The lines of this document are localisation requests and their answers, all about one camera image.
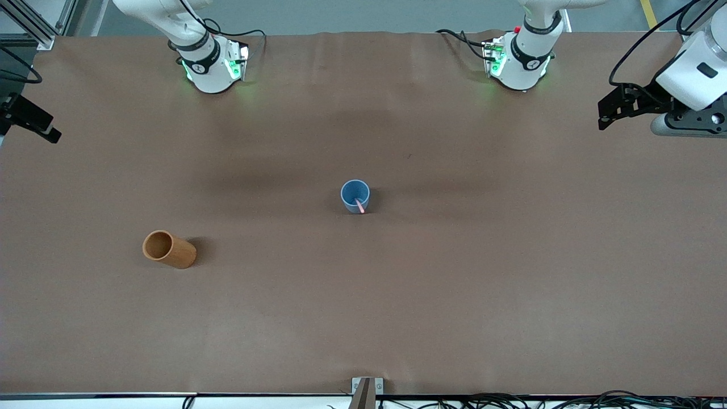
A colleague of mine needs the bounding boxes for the blue plastic cup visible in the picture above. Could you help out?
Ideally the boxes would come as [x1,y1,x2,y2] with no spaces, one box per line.
[340,179,371,215]

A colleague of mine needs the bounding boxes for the black cable bundle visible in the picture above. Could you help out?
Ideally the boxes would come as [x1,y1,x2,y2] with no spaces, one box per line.
[379,390,727,409]

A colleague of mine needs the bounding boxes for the black right base cable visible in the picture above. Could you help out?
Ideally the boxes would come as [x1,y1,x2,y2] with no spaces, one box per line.
[176,0,268,60]

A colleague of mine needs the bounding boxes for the grey metal camera post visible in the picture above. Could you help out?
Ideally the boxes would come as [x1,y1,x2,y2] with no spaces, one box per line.
[348,378,377,409]

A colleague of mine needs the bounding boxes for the black left base cable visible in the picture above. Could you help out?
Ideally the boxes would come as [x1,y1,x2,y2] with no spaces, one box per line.
[436,28,490,61]

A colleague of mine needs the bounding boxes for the aluminium frame profile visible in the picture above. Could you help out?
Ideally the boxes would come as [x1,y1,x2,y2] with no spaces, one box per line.
[676,0,727,43]
[0,0,77,52]

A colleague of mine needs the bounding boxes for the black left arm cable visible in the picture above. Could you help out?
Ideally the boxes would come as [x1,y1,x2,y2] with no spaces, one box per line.
[609,0,705,100]

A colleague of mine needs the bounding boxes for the metal table edge rail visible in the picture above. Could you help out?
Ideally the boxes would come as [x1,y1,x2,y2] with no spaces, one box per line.
[0,391,353,399]

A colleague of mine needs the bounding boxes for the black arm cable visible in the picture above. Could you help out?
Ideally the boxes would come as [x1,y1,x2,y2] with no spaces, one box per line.
[609,0,705,100]
[0,45,44,85]

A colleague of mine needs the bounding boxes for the black base cable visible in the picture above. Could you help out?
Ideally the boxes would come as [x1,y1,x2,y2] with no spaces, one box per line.
[176,0,268,60]
[436,28,490,61]

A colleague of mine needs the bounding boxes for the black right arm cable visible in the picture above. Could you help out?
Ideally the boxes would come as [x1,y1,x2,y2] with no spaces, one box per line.
[0,45,44,85]

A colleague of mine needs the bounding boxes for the brown table cover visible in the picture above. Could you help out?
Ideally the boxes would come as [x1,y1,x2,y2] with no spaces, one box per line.
[0,31,727,397]

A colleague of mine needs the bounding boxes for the brown wooden cup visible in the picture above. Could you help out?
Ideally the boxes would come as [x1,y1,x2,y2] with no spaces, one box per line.
[142,230,198,270]

